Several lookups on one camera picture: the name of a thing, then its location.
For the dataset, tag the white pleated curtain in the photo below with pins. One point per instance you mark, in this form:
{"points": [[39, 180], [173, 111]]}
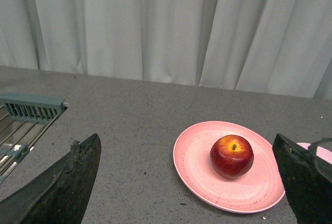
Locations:
{"points": [[271, 46]]}

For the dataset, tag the red yellow apple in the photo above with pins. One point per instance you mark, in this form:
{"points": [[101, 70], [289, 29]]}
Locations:
{"points": [[231, 156]]}

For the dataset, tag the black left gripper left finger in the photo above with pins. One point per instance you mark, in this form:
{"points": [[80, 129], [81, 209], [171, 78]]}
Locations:
{"points": [[61, 193]]}

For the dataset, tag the grey-green metal dish rack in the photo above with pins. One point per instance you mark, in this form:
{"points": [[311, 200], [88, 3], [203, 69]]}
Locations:
{"points": [[25, 118]]}

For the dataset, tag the pink round plate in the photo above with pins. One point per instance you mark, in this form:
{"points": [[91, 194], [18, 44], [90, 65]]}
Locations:
{"points": [[258, 190]]}

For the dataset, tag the light pink bowl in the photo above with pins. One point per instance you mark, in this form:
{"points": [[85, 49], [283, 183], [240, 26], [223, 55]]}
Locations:
{"points": [[321, 152]]}

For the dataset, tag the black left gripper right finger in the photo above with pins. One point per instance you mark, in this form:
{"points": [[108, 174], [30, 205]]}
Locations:
{"points": [[306, 178]]}

